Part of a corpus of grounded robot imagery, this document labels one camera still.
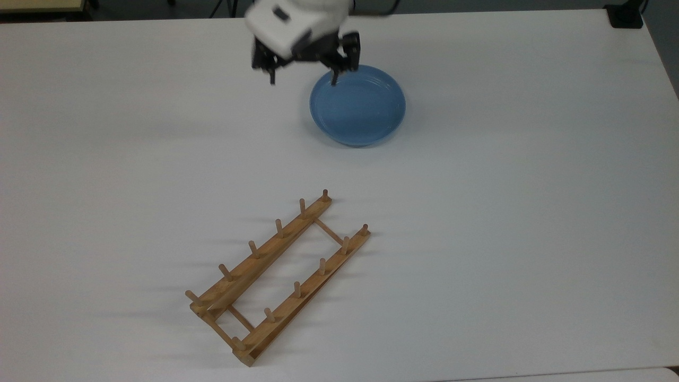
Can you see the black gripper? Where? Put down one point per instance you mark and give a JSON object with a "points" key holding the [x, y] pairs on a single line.
{"points": [[323, 49]]}

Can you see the blue round plate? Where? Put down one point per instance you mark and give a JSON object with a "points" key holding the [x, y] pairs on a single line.
{"points": [[360, 109]]}

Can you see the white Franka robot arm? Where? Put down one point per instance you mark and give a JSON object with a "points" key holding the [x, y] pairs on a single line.
{"points": [[297, 24]]}

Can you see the wooden plate rack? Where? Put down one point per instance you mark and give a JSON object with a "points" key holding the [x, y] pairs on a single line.
{"points": [[286, 254]]}

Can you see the light wooden board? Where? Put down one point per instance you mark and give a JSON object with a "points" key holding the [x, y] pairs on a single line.
{"points": [[37, 5]]}

